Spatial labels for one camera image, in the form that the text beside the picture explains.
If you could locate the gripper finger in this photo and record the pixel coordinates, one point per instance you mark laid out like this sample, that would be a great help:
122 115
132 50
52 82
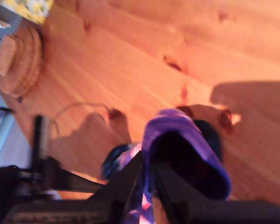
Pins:
121 184
175 189
79 184

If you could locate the purple patterned sock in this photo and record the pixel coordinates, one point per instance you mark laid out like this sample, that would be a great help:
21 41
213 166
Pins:
172 126

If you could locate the round woven wicker trivet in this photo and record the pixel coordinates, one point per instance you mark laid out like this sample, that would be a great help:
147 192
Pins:
21 65

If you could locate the yellow patterned box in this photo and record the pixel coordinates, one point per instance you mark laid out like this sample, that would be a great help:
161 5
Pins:
30 9

